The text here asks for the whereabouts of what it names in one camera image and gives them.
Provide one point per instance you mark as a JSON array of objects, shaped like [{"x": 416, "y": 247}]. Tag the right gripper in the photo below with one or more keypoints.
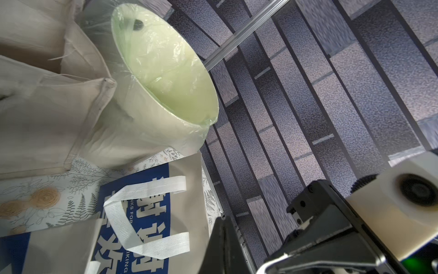
[{"x": 331, "y": 239}]

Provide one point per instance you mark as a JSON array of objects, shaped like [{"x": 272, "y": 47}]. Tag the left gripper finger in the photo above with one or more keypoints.
[{"x": 224, "y": 254}]

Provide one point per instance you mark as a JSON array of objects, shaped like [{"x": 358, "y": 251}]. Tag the blue white bag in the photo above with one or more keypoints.
[
  {"x": 13, "y": 253},
  {"x": 151, "y": 222}
]

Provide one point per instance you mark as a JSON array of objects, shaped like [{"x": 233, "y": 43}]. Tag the green lined trash bin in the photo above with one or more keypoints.
[{"x": 164, "y": 98}]

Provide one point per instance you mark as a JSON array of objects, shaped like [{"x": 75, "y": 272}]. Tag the floral table mat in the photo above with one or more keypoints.
[{"x": 34, "y": 203}]

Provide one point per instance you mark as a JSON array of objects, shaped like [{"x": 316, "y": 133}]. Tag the beige canvas tote bag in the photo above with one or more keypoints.
[{"x": 54, "y": 86}]

